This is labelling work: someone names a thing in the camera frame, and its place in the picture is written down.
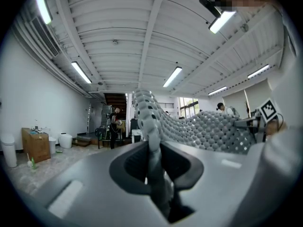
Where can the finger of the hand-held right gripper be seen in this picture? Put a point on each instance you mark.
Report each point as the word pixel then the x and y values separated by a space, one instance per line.
pixel 246 122

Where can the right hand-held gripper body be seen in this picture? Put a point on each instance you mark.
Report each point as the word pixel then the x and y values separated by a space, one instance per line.
pixel 268 110

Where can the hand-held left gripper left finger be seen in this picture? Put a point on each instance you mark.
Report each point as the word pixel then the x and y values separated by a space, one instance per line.
pixel 94 193

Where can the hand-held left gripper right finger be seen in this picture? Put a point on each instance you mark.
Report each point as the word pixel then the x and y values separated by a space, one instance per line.
pixel 225 185

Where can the grey perforated bath mat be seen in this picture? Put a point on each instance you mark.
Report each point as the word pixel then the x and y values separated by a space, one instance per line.
pixel 201 131

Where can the person's right forearm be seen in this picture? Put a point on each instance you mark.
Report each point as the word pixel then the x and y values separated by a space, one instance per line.
pixel 277 126

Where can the white roller blinds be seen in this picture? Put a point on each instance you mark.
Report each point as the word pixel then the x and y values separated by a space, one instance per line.
pixel 246 98

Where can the person's grey sweatshirt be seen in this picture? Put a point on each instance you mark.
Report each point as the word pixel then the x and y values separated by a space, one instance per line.
pixel 292 84

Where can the white ceiling tube light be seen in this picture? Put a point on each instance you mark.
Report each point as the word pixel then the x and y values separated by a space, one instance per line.
pixel 43 6
pixel 222 21
pixel 81 72
pixel 217 90
pixel 258 71
pixel 172 76

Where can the low wooden platform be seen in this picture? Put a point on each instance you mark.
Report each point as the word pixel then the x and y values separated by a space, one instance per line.
pixel 82 139

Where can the green metal chair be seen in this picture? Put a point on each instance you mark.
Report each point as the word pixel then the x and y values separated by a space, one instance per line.
pixel 101 138

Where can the glass window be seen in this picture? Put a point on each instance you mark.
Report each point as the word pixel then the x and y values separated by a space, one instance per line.
pixel 188 107

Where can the white bucket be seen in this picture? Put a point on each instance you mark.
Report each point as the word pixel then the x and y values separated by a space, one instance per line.
pixel 65 141

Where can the small white bin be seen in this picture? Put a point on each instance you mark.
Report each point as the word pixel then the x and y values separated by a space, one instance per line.
pixel 52 145

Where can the green toilet brush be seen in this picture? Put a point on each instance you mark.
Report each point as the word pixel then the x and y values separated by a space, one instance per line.
pixel 32 163

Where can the brown cardboard box with clutter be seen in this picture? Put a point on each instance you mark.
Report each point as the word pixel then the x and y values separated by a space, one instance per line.
pixel 35 145

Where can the metal ladder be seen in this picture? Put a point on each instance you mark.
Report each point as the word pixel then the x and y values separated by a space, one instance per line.
pixel 88 117

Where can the black bin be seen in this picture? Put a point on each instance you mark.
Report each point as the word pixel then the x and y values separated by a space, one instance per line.
pixel 134 126

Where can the steel cabinet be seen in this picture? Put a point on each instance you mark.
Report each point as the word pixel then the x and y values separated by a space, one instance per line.
pixel 106 115

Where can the dark wooden staircase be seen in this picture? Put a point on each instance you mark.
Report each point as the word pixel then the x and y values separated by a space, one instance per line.
pixel 117 103

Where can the tall white bin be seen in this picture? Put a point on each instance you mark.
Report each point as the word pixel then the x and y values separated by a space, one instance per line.
pixel 8 150

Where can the round ceiling smoke detector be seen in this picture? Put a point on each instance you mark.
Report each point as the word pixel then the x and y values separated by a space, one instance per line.
pixel 115 42

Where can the white ceiling air conditioner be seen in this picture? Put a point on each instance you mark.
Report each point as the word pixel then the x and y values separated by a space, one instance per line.
pixel 46 38

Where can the black head-mounted camera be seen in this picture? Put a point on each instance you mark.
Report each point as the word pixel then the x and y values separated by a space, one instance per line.
pixel 210 5

